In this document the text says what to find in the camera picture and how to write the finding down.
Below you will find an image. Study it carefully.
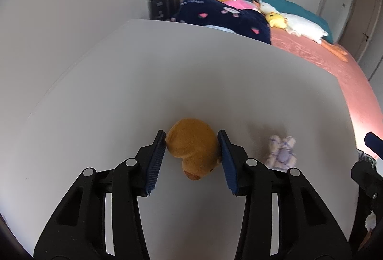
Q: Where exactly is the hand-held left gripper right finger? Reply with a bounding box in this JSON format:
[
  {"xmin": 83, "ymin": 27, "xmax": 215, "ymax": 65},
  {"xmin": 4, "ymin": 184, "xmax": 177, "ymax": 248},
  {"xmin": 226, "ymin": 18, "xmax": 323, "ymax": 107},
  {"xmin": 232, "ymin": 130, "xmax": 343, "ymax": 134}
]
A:
[{"xmin": 217, "ymin": 129, "xmax": 353, "ymax": 260}]

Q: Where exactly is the white goose plush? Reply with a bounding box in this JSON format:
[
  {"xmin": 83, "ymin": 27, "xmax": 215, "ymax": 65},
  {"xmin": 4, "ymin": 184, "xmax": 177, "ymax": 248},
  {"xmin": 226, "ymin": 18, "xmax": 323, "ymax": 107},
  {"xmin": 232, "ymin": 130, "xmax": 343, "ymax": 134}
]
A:
[{"xmin": 260, "ymin": 3, "xmax": 349, "ymax": 62}]

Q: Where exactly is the small brown plush toy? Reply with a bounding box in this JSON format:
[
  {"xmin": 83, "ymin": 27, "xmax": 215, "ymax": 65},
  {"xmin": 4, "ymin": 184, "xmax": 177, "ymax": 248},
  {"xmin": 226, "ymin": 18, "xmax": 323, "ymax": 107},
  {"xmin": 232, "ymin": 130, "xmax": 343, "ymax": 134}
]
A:
[{"xmin": 165, "ymin": 118, "xmax": 222, "ymax": 181}]

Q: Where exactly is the black box by wall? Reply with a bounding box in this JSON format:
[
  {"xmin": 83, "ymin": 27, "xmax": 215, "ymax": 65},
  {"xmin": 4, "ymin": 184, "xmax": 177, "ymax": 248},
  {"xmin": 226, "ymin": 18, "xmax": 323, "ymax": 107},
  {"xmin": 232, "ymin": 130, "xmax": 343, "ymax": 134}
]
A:
[{"xmin": 147, "ymin": 0, "xmax": 181, "ymax": 21}]

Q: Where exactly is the yellow duck plush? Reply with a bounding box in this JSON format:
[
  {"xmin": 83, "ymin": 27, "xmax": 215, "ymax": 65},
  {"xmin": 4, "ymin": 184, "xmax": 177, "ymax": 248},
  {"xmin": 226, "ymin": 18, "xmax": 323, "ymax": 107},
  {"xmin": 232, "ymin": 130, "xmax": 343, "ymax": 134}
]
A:
[{"xmin": 266, "ymin": 12, "xmax": 288, "ymax": 29}]

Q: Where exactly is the person's right hand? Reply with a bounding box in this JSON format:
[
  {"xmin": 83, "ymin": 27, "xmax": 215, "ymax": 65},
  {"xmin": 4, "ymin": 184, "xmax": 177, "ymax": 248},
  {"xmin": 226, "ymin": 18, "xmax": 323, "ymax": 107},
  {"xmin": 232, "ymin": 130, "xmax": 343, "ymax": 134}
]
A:
[{"xmin": 359, "ymin": 211, "xmax": 377, "ymax": 250}]

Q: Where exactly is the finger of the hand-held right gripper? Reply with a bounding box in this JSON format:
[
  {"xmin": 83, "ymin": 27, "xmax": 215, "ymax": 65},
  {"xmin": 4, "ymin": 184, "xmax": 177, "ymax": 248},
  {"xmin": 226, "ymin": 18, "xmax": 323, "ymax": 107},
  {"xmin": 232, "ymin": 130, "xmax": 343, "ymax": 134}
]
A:
[
  {"xmin": 364, "ymin": 132, "xmax": 383, "ymax": 159},
  {"xmin": 351, "ymin": 161, "xmax": 383, "ymax": 204}
]

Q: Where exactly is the teal pillow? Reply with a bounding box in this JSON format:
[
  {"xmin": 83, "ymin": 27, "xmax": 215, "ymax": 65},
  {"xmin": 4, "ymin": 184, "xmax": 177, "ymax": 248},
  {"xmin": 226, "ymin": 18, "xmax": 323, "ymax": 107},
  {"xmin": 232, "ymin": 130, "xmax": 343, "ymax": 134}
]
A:
[{"xmin": 261, "ymin": 0, "xmax": 333, "ymax": 44}]

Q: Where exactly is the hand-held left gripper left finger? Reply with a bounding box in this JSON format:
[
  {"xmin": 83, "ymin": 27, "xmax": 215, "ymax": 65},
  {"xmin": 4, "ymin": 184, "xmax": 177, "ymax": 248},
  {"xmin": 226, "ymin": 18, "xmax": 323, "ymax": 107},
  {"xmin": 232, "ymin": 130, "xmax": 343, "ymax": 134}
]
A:
[{"xmin": 34, "ymin": 129, "xmax": 166, "ymax": 260}]

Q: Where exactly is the small lilac plush bunny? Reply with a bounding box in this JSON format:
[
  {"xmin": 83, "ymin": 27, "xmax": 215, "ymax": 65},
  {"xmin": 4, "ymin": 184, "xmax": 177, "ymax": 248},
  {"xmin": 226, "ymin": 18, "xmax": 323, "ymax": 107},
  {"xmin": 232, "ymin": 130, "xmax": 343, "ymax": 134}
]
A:
[{"xmin": 263, "ymin": 134, "xmax": 297, "ymax": 171}]

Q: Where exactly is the pink cloth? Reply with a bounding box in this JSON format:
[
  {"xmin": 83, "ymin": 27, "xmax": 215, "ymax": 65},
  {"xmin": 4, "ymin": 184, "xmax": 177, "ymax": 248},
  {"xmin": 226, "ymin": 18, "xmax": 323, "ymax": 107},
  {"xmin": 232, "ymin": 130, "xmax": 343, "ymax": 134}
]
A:
[{"xmin": 224, "ymin": 0, "xmax": 261, "ymax": 12}]

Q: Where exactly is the bed with pink sheet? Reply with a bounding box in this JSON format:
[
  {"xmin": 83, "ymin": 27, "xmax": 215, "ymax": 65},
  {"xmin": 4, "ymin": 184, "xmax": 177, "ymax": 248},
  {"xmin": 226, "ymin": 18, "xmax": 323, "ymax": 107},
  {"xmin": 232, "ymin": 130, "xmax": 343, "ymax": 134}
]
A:
[{"xmin": 271, "ymin": 29, "xmax": 383, "ymax": 159}]

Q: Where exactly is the door with black lever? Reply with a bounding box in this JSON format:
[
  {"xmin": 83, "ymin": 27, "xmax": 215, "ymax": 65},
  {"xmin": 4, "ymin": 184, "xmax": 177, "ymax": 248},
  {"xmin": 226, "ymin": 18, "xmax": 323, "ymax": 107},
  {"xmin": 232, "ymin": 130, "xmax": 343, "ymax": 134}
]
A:
[{"xmin": 357, "ymin": 0, "xmax": 383, "ymax": 78}]

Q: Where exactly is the navy patterned blanket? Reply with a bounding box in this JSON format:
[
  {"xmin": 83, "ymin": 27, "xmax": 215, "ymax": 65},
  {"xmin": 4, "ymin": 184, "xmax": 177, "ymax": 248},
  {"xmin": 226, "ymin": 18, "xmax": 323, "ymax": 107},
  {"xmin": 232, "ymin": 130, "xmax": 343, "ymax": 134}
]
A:
[{"xmin": 170, "ymin": 0, "xmax": 272, "ymax": 45}]

